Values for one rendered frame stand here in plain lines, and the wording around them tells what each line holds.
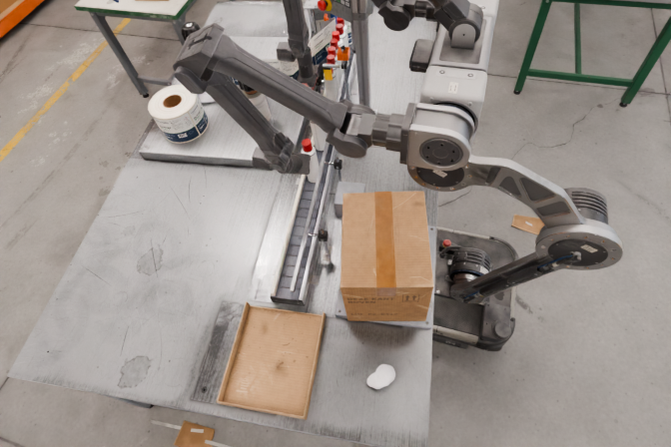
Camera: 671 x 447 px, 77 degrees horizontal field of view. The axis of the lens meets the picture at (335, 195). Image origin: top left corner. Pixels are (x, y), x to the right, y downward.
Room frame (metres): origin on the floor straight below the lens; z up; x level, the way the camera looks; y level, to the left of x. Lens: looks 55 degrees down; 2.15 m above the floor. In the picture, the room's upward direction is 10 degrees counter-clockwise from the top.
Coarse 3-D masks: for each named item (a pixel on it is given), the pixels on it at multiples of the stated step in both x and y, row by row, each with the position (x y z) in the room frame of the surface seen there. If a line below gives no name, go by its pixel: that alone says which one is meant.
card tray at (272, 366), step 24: (264, 312) 0.52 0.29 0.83; (288, 312) 0.50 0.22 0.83; (240, 336) 0.45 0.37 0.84; (264, 336) 0.44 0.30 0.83; (288, 336) 0.43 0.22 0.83; (312, 336) 0.41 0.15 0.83; (240, 360) 0.38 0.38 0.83; (264, 360) 0.37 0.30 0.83; (288, 360) 0.35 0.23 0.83; (312, 360) 0.34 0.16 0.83; (240, 384) 0.31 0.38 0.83; (264, 384) 0.30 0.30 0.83; (288, 384) 0.29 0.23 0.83; (312, 384) 0.27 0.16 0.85; (264, 408) 0.23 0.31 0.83; (288, 408) 0.22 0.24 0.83
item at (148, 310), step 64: (384, 64) 1.64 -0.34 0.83; (128, 192) 1.13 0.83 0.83; (192, 192) 1.07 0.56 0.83; (256, 192) 1.01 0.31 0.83; (128, 256) 0.82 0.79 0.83; (192, 256) 0.77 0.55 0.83; (256, 256) 0.73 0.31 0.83; (320, 256) 0.68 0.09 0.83; (64, 320) 0.61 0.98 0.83; (128, 320) 0.57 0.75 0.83; (192, 320) 0.53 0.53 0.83; (64, 384) 0.40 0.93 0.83; (128, 384) 0.37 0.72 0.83; (192, 384) 0.34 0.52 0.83; (320, 384) 0.27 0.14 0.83
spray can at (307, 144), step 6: (306, 144) 0.98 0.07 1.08; (306, 150) 0.98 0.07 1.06; (312, 150) 0.98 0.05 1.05; (312, 156) 0.97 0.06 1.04; (312, 162) 0.97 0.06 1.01; (318, 162) 0.99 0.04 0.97; (312, 168) 0.97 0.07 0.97; (318, 168) 0.98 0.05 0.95; (312, 174) 0.97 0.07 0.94; (312, 180) 0.97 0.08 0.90
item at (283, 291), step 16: (320, 160) 1.08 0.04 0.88; (304, 192) 0.94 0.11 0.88; (320, 192) 0.92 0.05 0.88; (304, 208) 0.87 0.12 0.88; (304, 224) 0.79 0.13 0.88; (288, 256) 0.68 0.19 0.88; (304, 256) 0.67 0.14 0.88; (288, 272) 0.62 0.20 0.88; (304, 272) 0.61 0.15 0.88; (288, 288) 0.57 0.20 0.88
